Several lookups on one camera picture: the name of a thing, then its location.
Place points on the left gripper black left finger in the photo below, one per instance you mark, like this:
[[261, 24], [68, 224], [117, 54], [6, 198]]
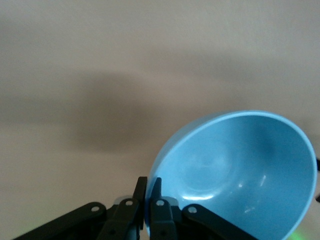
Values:
[[125, 215]]

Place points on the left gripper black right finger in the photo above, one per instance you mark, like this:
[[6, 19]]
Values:
[[162, 217]]

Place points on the blue bowl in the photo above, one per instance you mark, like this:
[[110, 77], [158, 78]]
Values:
[[237, 165]]

